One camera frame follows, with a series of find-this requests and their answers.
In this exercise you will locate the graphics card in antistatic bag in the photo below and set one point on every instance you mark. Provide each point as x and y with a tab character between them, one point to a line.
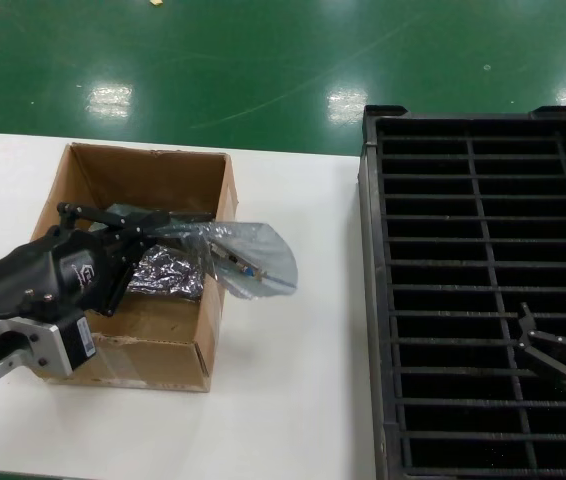
163	272
193	215

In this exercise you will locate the grey transparent antistatic bag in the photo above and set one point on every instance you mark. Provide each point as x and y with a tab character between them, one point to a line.
268	250

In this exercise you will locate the brown cardboard box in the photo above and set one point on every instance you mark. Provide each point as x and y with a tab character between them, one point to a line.
138	170

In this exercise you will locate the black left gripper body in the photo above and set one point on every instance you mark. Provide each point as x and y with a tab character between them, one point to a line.
38	275

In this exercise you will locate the black slotted plastic container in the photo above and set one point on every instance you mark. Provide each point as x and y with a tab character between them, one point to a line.
370	250

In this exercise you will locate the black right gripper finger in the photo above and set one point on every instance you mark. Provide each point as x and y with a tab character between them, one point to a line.
543	357

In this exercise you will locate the left wrist camera silver bracket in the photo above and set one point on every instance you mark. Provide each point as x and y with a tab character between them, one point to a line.
13	360

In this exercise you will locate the graphics card with silver bracket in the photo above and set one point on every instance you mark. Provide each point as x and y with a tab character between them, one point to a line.
243	267

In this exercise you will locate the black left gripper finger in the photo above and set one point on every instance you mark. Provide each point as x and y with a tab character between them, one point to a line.
123	270
128	222

